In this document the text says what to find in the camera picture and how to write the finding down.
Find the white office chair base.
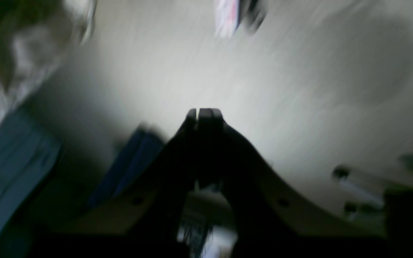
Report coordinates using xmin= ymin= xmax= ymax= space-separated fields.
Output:
xmin=332 ymin=153 xmax=413 ymax=231

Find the blue box on floor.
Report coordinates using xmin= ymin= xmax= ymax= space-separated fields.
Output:
xmin=85 ymin=127 xmax=166 ymax=210

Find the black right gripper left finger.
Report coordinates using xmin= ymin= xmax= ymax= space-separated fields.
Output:
xmin=31 ymin=109 xmax=197 ymax=258

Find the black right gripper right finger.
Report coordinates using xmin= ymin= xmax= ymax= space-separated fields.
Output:
xmin=197 ymin=109 xmax=386 ymax=258

